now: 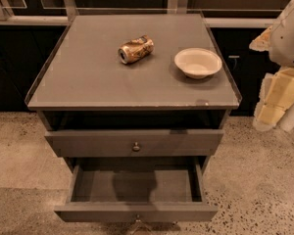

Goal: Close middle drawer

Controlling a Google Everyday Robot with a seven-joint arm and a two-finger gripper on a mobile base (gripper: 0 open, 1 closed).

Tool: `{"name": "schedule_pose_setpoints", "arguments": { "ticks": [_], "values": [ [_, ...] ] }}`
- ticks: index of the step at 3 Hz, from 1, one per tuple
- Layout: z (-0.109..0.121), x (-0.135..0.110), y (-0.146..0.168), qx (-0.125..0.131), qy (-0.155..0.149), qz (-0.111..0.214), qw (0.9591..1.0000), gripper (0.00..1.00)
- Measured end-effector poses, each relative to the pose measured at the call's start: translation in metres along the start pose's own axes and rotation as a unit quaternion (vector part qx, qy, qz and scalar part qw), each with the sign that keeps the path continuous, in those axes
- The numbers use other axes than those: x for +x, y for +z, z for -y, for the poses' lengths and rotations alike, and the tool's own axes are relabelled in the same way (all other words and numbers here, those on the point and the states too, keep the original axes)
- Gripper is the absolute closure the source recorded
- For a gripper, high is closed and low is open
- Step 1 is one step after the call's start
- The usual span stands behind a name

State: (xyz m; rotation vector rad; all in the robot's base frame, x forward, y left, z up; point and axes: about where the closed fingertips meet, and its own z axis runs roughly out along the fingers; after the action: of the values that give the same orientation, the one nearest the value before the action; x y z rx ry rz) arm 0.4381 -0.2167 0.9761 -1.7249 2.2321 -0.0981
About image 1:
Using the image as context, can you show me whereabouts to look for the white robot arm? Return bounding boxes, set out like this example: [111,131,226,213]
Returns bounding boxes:
[249,0,294,131]

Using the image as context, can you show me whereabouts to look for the white paper bowl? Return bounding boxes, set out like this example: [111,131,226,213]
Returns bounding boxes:
[174,48,222,79]

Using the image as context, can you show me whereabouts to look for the grey top drawer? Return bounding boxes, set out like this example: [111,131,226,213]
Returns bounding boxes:
[45,129,223,158]

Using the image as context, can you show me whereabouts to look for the grey drawer cabinet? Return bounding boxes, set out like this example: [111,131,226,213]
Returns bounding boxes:
[24,13,243,178]

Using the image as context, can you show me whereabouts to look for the grey drawer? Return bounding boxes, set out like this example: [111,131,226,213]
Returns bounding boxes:
[45,129,223,158]
[55,157,218,222]

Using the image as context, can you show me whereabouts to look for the crushed gold soda can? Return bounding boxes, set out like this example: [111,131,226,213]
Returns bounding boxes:
[118,35,154,65]

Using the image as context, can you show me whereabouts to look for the white cylindrical post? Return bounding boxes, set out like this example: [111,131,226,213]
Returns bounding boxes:
[279,104,294,132]

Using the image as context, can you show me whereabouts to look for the dark background cabinets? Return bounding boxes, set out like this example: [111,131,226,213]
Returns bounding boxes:
[0,25,279,117]

